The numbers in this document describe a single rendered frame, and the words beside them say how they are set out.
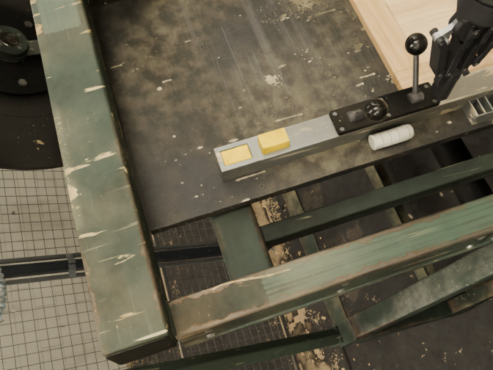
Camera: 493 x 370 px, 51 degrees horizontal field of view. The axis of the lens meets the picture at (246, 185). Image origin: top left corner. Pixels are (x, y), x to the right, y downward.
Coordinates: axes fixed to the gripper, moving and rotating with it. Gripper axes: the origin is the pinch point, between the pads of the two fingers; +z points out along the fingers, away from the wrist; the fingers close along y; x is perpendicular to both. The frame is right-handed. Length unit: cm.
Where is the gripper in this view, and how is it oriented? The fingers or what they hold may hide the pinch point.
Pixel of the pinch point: (444, 81)
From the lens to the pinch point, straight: 91.7
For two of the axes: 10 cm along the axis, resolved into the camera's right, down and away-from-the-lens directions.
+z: 0.3, 4.2, 9.1
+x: -3.1, -8.6, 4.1
